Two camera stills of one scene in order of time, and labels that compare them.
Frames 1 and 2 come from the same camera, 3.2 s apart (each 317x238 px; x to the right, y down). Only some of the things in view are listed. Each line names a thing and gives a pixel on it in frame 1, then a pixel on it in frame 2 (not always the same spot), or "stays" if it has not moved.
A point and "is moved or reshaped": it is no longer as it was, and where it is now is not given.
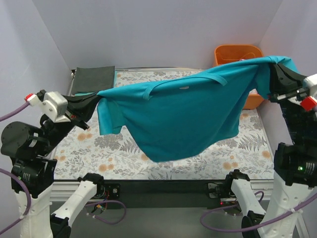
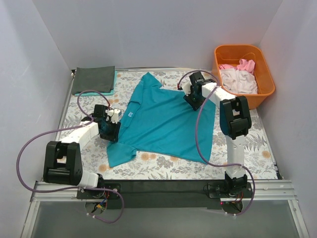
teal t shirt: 170,117 is moved or reshaped
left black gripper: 76,113 to 110,132
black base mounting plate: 164,194 stays
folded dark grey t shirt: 93,79 stays
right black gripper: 286,89 to 192,101
